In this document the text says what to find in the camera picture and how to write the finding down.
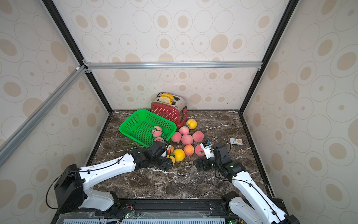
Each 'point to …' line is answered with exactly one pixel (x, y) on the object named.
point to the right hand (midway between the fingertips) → (200, 160)
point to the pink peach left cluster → (176, 136)
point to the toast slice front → (165, 99)
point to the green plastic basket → (139, 127)
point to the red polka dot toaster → (176, 112)
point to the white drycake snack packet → (236, 141)
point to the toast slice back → (168, 95)
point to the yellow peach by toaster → (191, 123)
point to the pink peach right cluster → (198, 136)
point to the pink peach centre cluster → (187, 139)
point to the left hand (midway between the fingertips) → (171, 162)
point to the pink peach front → (156, 131)
